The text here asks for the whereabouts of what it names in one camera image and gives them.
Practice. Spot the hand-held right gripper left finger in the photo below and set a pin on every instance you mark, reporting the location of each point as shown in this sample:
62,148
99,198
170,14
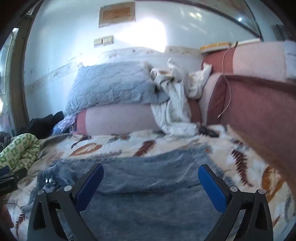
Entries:
89,187

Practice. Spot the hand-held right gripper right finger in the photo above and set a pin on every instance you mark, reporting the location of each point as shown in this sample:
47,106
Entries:
211,187

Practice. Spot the grey denim pants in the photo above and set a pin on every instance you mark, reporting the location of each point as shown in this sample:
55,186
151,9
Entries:
148,176

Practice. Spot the green patterned rolled quilt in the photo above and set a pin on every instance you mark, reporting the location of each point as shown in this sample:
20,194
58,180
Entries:
20,150

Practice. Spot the dark grey cloth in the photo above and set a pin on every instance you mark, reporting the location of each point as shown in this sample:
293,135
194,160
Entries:
4,141

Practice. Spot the black sunglasses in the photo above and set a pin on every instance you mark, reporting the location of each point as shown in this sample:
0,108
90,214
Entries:
208,131

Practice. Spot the black clothing pile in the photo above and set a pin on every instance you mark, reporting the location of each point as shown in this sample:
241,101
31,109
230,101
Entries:
41,125

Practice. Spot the leaf print blanket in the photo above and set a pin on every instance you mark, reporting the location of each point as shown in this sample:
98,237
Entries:
161,142

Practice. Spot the purple plastic bag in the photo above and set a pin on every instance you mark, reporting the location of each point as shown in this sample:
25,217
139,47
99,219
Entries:
63,125

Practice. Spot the white crumpled cloth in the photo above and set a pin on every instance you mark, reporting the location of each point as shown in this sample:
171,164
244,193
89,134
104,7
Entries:
175,109

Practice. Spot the wooden door with stained glass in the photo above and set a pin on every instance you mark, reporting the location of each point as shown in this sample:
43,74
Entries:
17,81

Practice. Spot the grey quilted pillow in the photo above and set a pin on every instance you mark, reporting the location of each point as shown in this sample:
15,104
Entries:
111,85

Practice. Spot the yellow flat box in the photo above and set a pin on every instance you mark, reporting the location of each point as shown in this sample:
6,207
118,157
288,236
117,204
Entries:
215,47

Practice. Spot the pale blue cloth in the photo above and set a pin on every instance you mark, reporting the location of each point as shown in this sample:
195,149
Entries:
290,58

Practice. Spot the beige wall switch plate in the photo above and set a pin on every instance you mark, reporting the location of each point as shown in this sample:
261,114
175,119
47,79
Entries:
104,41

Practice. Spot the large framed wall picture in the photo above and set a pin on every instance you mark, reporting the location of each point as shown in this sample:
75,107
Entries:
233,16

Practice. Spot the wooden framed wall panel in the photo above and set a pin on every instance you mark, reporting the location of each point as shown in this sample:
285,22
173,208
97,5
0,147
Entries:
116,14

